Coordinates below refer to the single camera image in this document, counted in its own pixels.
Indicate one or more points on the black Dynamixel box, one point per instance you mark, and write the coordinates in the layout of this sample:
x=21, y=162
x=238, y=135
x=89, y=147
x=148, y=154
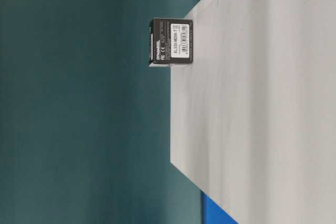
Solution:
x=170, y=42

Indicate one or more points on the white base board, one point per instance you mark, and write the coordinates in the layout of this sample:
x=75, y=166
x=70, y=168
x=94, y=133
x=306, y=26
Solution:
x=253, y=117

